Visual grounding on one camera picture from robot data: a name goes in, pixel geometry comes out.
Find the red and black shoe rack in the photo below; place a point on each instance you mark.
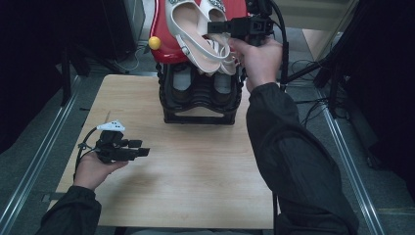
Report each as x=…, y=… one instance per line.
x=163, y=32

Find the white heeled shoe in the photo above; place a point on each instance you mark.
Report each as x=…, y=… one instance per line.
x=215, y=13
x=187, y=23

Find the grey table bracket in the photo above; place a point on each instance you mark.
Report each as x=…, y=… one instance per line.
x=49, y=197

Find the metal floor rail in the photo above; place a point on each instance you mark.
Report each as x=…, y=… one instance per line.
x=352, y=169
x=39, y=147

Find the person's right hand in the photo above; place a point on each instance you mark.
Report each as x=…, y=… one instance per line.
x=262, y=62

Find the dark cabinet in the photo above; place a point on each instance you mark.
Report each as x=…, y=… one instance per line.
x=130, y=26

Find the dark curtain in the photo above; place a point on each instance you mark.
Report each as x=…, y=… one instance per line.
x=26, y=65
x=385, y=81

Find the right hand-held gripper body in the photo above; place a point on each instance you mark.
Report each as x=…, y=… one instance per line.
x=257, y=26

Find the beige board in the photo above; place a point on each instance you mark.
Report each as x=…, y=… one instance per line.
x=318, y=42

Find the person's left hand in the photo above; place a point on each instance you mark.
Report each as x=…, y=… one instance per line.
x=91, y=171

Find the yellow ball knob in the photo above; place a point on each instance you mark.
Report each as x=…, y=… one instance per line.
x=154, y=43

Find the black leather shoe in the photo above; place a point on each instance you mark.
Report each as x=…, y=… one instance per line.
x=181, y=83
x=223, y=86

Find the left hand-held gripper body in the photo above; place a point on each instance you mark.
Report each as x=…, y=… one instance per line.
x=112, y=150

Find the black metal stand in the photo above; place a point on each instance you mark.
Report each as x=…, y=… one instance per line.
x=66, y=81
x=332, y=91

